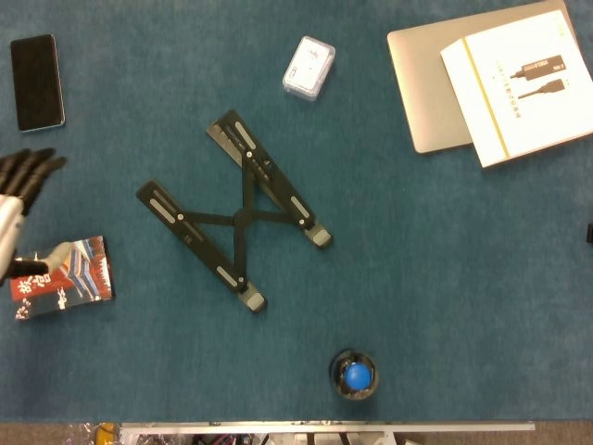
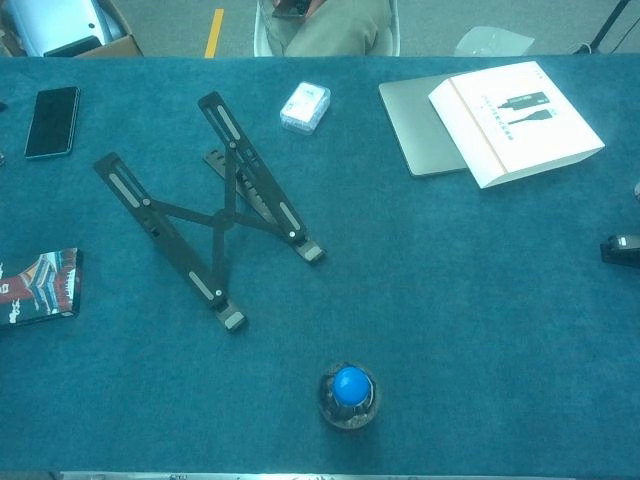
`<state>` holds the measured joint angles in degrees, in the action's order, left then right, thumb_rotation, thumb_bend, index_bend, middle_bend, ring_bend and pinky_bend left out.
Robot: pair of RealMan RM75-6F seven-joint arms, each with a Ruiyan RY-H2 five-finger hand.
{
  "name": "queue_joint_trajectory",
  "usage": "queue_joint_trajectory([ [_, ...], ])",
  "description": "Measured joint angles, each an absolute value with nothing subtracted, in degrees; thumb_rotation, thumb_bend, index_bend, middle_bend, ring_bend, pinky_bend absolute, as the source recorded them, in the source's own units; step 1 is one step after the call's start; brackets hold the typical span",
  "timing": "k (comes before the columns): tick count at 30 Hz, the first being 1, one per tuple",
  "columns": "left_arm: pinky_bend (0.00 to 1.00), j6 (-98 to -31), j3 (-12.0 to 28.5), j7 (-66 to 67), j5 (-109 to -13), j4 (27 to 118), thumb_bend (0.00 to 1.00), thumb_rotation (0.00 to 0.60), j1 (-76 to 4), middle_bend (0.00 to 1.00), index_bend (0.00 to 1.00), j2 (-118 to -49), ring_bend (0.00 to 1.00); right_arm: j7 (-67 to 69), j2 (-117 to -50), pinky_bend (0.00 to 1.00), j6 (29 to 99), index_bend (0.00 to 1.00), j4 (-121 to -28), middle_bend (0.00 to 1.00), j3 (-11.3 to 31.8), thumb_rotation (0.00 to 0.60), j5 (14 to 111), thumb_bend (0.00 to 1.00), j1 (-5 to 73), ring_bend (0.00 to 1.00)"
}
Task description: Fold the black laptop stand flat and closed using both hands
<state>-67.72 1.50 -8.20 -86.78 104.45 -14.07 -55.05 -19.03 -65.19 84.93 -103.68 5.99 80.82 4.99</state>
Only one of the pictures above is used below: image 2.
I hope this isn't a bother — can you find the black tripod leg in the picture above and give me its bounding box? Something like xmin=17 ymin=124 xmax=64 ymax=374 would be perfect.
xmin=591 ymin=0 xmax=634 ymax=46

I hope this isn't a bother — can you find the seated person in khaki trousers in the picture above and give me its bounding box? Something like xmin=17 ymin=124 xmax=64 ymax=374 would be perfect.
xmin=272 ymin=0 xmax=394 ymax=58

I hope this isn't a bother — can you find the small black device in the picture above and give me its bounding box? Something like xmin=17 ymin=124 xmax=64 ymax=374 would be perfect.
xmin=599 ymin=233 xmax=640 ymax=267

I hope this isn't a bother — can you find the small clear plastic case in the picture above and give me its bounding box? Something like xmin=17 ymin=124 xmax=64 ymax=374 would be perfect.
xmin=279 ymin=81 xmax=332 ymax=135

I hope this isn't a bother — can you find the white cable product box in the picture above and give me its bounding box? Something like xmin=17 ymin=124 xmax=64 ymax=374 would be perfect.
xmin=427 ymin=60 xmax=607 ymax=190

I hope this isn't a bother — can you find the dark bottle with blue cap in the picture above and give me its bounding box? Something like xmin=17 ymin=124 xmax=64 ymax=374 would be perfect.
xmin=316 ymin=360 xmax=382 ymax=432

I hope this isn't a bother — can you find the black folding laptop stand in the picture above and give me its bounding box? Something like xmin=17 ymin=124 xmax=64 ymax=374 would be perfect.
xmin=92 ymin=90 xmax=329 ymax=334

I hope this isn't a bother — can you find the brown cardboard box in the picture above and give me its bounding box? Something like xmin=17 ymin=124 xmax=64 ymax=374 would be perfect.
xmin=0 ymin=0 xmax=145 ymax=59

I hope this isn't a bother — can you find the silver closed laptop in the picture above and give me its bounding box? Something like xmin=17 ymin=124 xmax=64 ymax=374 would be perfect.
xmin=378 ymin=73 xmax=471 ymax=179

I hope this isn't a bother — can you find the red illustrated book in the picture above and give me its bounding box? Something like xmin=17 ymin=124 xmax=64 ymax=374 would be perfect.
xmin=0 ymin=247 xmax=84 ymax=327

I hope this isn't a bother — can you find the flat black device in carton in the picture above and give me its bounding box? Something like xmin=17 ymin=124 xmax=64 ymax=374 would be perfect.
xmin=42 ymin=34 xmax=104 ymax=59

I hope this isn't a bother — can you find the black smartphone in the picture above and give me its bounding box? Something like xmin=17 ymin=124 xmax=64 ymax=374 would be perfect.
xmin=23 ymin=85 xmax=82 ymax=161

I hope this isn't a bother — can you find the teal table cloth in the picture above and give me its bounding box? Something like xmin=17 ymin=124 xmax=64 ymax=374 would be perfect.
xmin=0 ymin=55 xmax=640 ymax=474

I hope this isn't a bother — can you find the phone held by person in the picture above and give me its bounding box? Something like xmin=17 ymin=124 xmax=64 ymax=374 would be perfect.
xmin=271 ymin=0 xmax=314 ymax=21

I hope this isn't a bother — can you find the pale grey flat device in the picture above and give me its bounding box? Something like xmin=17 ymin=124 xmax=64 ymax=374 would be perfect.
xmin=9 ymin=0 xmax=114 ymax=57

